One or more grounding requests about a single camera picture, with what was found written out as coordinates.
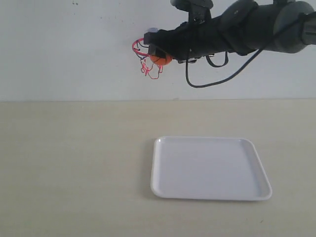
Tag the small orange basketball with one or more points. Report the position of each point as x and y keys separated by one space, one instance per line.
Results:
x=160 y=61

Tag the red mini basketball hoop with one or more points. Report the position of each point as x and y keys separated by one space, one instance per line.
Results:
x=148 y=68

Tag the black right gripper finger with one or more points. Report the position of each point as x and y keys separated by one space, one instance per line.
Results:
x=155 y=52

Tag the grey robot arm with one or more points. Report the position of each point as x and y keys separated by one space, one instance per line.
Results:
x=286 y=26

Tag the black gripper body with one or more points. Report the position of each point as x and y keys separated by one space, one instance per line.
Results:
x=191 y=42

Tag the white plastic tray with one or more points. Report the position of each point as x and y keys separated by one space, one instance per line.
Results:
x=208 y=168

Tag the clear suction cup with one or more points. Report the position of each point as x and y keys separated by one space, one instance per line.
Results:
x=152 y=30

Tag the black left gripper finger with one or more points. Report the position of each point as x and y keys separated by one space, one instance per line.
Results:
x=152 y=38

